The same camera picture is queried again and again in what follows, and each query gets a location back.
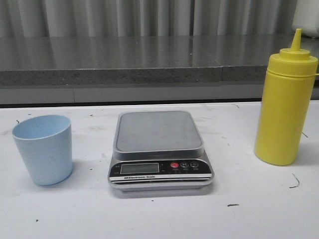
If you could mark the light blue plastic cup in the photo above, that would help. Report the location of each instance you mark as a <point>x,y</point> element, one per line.
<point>45,145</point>

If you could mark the yellow squeeze bottle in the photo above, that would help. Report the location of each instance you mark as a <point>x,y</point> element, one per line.
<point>288,86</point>

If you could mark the silver digital kitchen scale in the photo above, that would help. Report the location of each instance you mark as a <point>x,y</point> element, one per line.
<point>158,150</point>

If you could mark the grey stone counter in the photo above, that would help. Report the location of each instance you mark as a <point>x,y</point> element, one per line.
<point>135,70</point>

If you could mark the grey pleated curtain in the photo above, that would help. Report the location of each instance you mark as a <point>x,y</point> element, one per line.
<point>118,18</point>

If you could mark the white container on counter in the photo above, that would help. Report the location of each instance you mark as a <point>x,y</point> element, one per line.
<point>306,16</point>

